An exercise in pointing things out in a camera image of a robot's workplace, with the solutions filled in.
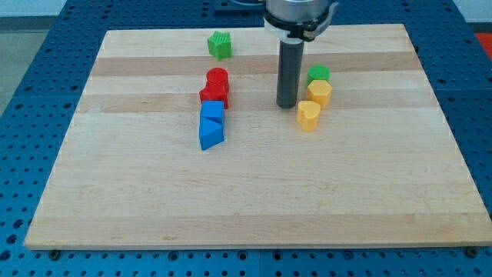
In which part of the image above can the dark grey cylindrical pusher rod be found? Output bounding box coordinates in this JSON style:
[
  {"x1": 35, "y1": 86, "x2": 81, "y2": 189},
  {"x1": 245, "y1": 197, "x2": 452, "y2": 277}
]
[{"x1": 276, "y1": 42, "x2": 304, "y2": 108}]

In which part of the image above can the yellow hexagon block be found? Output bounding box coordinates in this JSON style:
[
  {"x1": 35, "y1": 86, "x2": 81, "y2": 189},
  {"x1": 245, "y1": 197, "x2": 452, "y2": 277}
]
[{"x1": 306, "y1": 80, "x2": 333, "y2": 109}]

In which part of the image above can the green cylinder block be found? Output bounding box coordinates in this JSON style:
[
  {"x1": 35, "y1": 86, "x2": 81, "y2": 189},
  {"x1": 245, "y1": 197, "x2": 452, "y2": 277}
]
[{"x1": 307, "y1": 65, "x2": 331, "y2": 85}]

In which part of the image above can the yellow heart block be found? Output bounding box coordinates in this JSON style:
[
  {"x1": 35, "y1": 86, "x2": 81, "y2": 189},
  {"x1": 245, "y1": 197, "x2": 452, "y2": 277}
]
[{"x1": 296, "y1": 100, "x2": 321, "y2": 132}]

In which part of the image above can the green star block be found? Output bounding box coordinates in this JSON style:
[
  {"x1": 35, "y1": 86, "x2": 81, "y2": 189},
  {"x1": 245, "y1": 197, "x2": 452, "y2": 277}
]
[{"x1": 207, "y1": 31, "x2": 232, "y2": 61}]

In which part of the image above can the red cylinder block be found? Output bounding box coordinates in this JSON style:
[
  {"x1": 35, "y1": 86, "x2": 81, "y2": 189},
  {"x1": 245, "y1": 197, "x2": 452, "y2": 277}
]
[{"x1": 206, "y1": 67, "x2": 230, "y2": 94}]

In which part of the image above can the red star-shaped block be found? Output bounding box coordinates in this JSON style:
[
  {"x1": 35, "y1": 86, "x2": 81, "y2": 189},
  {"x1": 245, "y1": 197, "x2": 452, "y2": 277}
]
[{"x1": 199, "y1": 84, "x2": 229, "y2": 109}]

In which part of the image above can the blue cube block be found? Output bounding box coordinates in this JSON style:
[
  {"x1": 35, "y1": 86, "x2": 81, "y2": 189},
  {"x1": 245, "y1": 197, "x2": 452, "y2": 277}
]
[{"x1": 200, "y1": 100, "x2": 224, "y2": 124}]

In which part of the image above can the blue triangular block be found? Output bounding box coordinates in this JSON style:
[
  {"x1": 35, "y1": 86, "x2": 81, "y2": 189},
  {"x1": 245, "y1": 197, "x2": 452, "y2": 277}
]
[{"x1": 198, "y1": 118, "x2": 224, "y2": 151}]

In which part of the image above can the light wooden board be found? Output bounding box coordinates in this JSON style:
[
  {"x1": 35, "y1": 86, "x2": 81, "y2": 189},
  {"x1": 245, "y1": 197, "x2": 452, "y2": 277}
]
[{"x1": 25, "y1": 24, "x2": 491, "y2": 250}]

